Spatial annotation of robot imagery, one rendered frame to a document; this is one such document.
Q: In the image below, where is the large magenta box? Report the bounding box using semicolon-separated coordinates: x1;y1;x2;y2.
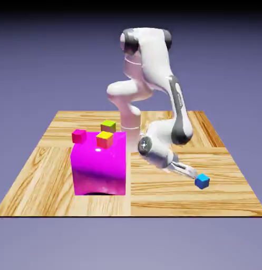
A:
70;131;127;196

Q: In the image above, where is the small yellow cube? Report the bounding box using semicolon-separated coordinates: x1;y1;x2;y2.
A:
96;131;114;150

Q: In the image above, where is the small pink cube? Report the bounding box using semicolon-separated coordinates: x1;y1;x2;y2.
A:
71;129;88;144

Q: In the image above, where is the small green cube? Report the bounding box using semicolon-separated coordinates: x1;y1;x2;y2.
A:
100;120;117;134

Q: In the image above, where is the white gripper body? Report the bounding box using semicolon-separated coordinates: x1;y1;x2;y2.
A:
167;161;198;180

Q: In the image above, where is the small blue cube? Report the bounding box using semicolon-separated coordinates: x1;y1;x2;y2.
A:
194;173;211;190

